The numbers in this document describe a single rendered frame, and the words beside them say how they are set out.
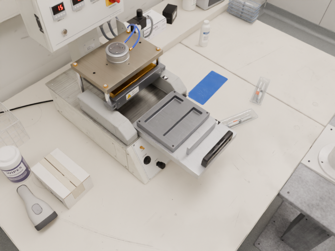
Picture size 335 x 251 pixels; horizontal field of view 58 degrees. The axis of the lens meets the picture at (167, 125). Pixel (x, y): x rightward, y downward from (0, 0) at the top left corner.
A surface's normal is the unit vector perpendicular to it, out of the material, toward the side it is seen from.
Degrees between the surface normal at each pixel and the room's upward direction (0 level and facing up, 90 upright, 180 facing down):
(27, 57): 90
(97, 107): 0
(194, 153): 0
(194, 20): 0
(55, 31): 90
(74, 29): 90
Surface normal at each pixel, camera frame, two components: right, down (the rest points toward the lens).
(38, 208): 0.29, -0.35
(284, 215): 0.04, -0.60
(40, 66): 0.74, 0.55
